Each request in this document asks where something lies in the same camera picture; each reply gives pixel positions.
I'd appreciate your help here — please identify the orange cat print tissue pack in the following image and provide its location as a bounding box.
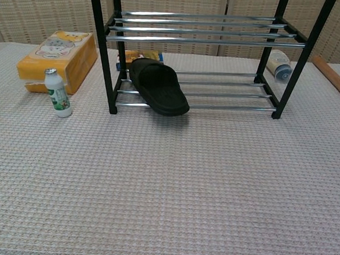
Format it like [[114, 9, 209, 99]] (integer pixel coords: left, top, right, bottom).
[[14, 27, 100, 97]]

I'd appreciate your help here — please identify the beige woven folding screen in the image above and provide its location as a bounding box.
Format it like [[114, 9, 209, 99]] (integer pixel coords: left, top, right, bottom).
[[0, 0, 340, 69]]

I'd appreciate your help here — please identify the black slipper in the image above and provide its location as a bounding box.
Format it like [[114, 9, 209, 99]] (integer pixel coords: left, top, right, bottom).
[[126, 56, 194, 118]]

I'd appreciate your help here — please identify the small blue yellow box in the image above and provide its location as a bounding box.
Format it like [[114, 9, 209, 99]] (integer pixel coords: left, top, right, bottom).
[[115, 48, 165, 75]]

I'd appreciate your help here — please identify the white woven tablecloth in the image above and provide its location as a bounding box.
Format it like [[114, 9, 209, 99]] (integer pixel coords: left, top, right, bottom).
[[0, 40, 340, 255]]

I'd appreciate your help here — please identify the black chrome shoe rack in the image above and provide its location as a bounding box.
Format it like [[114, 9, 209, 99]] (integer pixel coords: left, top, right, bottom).
[[79, 0, 339, 130]]

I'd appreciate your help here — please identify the wooden rolling pin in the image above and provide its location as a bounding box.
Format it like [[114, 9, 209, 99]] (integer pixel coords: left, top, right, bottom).
[[309, 55, 340, 101]]

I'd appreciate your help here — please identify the small white drink bottle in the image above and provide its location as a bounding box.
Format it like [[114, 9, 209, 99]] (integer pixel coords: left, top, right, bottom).
[[41, 68, 76, 119]]

